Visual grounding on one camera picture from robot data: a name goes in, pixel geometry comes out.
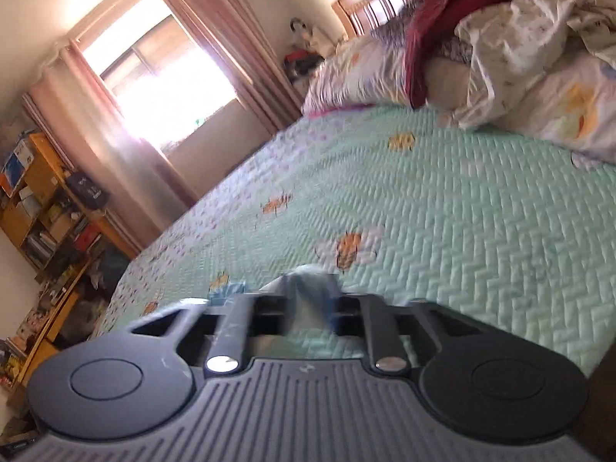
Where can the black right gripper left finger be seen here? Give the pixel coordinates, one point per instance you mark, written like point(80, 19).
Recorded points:
point(221, 339)

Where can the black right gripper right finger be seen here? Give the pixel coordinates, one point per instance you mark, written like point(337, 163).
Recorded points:
point(396, 338)

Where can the light blue white garment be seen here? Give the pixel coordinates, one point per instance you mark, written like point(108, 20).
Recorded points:
point(310, 291)

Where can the green quilted bedspread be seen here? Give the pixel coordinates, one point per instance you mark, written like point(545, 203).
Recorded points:
point(511, 231)

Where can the pink window curtain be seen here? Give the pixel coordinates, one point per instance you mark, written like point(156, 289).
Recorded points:
point(84, 119)

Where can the black bag on shelf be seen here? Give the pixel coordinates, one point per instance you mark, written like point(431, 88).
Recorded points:
point(87, 191)

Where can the orange wooden bookshelf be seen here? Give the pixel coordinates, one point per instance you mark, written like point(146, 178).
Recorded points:
point(59, 237)

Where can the floral white pillow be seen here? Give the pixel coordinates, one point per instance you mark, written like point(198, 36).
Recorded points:
point(363, 72)

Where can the white floral duvet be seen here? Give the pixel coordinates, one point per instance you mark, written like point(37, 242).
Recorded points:
point(544, 69)

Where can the dark red blanket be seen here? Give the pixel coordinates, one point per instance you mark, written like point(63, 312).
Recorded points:
point(431, 23)

